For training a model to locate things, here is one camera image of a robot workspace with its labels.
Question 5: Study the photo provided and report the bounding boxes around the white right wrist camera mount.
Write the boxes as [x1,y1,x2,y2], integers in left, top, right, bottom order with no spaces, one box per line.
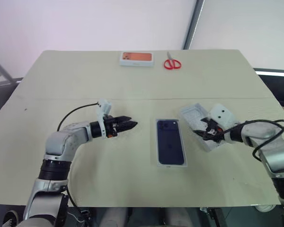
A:
[207,103,235,130]

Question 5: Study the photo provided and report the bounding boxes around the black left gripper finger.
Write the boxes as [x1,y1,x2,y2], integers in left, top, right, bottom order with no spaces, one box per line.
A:
[114,115,133,124]
[117,120,139,134]

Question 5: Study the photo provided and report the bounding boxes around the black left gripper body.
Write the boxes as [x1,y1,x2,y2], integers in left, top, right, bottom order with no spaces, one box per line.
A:
[102,114,121,139]

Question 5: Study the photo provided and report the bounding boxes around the dark table with light edge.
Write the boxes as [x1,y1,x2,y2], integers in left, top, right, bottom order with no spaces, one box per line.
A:
[252,67,284,108]

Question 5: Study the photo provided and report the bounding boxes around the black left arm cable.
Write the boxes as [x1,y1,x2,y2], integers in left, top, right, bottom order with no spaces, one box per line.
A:
[57,101,101,207]

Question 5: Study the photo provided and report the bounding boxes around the black and white sneaker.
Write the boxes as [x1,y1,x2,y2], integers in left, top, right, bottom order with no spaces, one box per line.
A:
[2,210,25,227]

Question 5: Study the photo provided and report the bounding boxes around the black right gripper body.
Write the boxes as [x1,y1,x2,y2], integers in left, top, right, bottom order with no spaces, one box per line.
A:
[204,119,226,143]

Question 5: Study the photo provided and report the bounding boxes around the closed orange-print phone box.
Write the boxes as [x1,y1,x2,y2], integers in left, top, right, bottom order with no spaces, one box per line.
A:
[119,51,154,68]

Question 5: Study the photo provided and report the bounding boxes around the black table leg clamp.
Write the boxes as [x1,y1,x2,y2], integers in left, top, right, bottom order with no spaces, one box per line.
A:
[199,206,228,227]

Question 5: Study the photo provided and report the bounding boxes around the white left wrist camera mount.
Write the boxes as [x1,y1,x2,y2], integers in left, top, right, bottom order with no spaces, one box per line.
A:
[97,99,112,138]

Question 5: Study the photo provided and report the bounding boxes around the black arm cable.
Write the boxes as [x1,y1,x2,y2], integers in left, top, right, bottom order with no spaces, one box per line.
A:
[57,101,101,207]
[203,119,284,164]

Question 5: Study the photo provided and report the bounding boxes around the white phone box lid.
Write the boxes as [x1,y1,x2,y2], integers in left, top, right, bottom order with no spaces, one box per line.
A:
[179,102,240,152]

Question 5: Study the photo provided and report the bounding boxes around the dark blue smartphone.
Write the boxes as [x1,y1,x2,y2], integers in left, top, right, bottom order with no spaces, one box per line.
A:
[156,119,185,165]

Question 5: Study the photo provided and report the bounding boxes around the dark metal frame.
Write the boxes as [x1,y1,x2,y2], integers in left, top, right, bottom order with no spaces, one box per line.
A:
[0,53,24,88]

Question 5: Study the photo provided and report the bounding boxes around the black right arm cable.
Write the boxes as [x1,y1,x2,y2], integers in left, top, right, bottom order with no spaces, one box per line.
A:
[203,119,284,164]

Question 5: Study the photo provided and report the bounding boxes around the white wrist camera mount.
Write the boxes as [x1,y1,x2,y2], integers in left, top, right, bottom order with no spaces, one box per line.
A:
[97,99,112,138]
[207,103,235,130]

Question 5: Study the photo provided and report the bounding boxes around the small white object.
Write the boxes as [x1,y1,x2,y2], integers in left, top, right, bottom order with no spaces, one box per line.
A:
[255,204,277,213]

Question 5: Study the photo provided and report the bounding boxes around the red-handled scissors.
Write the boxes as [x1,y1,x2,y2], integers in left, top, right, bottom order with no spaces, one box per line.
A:
[162,51,182,71]

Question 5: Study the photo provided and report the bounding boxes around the grey window frame post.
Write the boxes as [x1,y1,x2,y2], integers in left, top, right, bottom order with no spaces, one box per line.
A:
[182,0,206,50]

